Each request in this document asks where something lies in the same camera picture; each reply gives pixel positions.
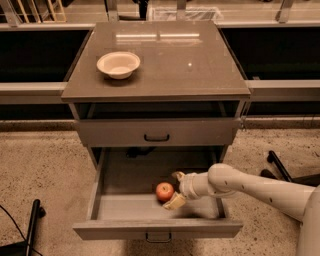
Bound black lower drawer handle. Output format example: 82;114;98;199
145;232;172;243

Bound red apple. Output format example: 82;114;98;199
156;182;174;202

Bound black chair base left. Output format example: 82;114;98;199
0;199;46;256

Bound closed grey upper drawer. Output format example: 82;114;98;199
75;118;240;147

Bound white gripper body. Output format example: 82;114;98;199
180;173;209;200

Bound black drawer handle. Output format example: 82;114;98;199
144;134;170;142
145;232;172;243

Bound grey drawer cabinet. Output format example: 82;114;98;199
62;21;250;163

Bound grey metal railing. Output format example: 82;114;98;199
0;0;320;104

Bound black upper drawer handle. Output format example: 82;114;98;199
144;134;170;142

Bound white paper bowl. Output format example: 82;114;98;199
96;52;140;80

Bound open grey middle drawer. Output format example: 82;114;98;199
73;147;242;240

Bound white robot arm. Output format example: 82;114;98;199
163;163;320;256

